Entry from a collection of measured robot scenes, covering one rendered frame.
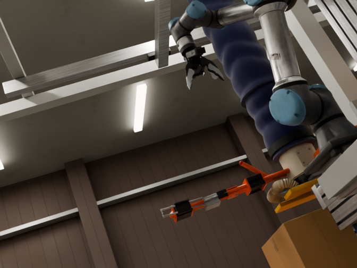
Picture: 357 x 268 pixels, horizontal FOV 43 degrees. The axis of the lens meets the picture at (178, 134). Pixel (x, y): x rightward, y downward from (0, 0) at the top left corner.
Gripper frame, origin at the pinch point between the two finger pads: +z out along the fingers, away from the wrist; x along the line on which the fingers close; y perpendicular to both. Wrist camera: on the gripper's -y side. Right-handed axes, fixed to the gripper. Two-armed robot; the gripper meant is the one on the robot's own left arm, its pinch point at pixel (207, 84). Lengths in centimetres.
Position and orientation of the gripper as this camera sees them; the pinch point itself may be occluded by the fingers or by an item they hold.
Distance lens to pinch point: 182.6
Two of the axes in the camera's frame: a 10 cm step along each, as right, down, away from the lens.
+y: -1.2, 4.8, 8.7
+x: -9.2, 2.6, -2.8
